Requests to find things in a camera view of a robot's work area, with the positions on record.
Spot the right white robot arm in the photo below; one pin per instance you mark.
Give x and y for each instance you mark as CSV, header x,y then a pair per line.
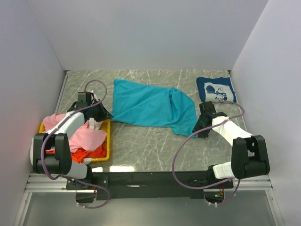
x,y
249,156

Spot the black base beam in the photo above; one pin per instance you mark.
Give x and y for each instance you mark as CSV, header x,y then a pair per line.
x,y
123,185

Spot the yellow plastic bin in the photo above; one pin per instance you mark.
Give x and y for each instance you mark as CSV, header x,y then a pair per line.
x,y
106,126

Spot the orange t shirt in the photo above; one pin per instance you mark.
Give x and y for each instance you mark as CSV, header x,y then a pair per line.
x,y
82,156

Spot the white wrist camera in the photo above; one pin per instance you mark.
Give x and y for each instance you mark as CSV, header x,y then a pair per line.
x,y
85,99
207,109

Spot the folded navy printed t shirt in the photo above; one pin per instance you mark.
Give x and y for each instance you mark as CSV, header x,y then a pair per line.
x,y
215,90

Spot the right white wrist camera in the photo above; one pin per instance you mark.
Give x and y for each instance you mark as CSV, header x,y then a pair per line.
x,y
207,109

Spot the white t shirt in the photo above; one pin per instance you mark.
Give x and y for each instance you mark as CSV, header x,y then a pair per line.
x,y
93,124

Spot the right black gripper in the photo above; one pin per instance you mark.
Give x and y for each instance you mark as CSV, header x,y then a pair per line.
x,y
196,127

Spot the pink t shirt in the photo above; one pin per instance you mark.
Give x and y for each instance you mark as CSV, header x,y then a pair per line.
x,y
83,137

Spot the teal t shirt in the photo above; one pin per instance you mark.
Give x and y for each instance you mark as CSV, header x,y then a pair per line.
x,y
153,106

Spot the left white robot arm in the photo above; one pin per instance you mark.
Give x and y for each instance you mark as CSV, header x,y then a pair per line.
x,y
50,150

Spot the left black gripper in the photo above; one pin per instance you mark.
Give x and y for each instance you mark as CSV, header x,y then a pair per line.
x,y
104,114

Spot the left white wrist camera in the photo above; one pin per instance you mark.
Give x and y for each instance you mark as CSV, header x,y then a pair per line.
x,y
85,99

